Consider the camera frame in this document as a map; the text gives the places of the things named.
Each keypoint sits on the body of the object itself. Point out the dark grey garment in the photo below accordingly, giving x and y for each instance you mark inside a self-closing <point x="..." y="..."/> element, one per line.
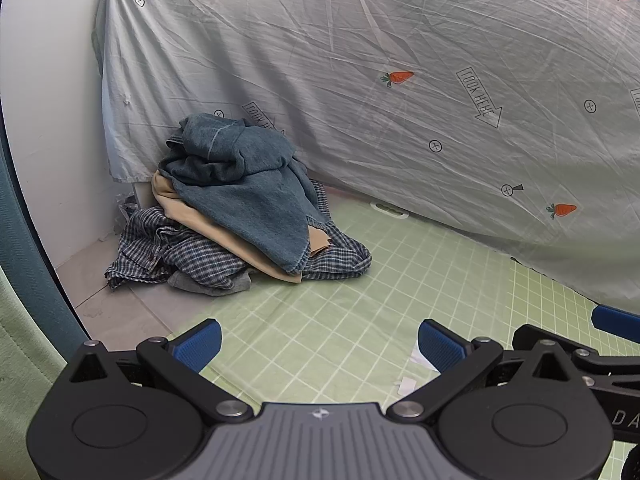
<point x="195" y="282"/>

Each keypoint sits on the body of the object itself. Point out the beige garment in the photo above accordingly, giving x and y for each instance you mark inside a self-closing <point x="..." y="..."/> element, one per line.
<point x="200" y="222"/>

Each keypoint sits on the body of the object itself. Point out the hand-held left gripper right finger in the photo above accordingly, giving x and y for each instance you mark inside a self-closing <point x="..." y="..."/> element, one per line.
<point x="440" y="345"/>

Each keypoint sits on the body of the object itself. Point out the blue plaid shirt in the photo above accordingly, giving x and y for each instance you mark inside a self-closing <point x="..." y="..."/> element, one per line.
<point x="150" y="250"/>

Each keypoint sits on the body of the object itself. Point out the grey carrot print bed sheet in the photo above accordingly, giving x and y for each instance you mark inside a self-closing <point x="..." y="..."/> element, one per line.
<point x="350" y="35"/>

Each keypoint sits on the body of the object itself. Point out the pale green cloth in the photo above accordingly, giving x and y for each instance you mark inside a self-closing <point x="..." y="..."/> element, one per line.
<point x="20" y="360"/>

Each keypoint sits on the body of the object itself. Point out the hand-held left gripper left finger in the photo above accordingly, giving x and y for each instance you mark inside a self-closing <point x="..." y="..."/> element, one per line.
<point x="200" y="342"/>

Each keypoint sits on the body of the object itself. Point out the green grid mat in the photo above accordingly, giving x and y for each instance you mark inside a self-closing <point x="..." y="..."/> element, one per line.
<point x="350" y="300"/>

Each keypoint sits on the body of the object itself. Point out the blue denim jeans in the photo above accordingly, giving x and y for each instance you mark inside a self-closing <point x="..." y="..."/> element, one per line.
<point x="250" y="185"/>

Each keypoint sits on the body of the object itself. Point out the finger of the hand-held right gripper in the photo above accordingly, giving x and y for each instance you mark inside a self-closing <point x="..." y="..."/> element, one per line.
<point x="530" y="334"/>
<point x="617" y="324"/>

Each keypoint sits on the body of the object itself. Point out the white paper scrap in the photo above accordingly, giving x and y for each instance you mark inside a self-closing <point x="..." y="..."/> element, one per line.
<point x="407" y="387"/>
<point x="417" y="357"/>

